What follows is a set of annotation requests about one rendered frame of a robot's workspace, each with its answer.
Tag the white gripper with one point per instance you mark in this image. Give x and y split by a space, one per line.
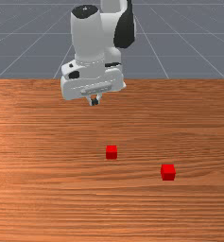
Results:
88 83

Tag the red cube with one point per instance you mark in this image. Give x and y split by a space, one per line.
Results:
168 172
111 152

